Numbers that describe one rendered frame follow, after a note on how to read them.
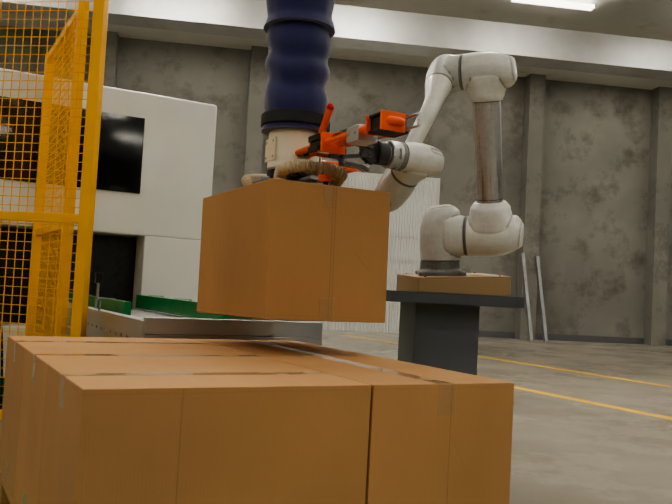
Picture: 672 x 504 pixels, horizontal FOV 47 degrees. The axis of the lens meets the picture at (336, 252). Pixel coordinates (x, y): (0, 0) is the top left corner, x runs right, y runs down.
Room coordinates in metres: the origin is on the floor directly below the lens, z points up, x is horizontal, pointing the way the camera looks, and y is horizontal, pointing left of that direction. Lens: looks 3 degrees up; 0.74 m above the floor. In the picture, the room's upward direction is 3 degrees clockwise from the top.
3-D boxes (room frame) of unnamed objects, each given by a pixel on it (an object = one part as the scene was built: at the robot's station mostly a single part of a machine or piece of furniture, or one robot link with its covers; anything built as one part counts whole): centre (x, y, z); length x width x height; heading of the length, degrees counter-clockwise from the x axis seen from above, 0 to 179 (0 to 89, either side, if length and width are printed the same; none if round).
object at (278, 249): (2.51, 0.16, 0.84); 0.60 x 0.40 x 0.40; 28
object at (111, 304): (4.07, 1.32, 0.60); 1.60 x 0.11 x 0.09; 29
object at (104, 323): (3.73, 1.20, 0.50); 2.31 x 0.05 x 0.19; 29
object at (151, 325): (2.86, 0.35, 0.58); 0.70 x 0.03 x 0.06; 119
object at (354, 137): (2.11, -0.05, 1.17); 0.07 x 0.07 x 0.04; 27
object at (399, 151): (2.41, -0.16, 1.18); 0.09 x 0.06 x 0.09; 29
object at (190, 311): (4.33, 0.85, 0.60); 1.60 x 0.11 x 0.09; 29
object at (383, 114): (1.99, -0.11, 1.18); 0.08 x 0.07 x 0.05; 27
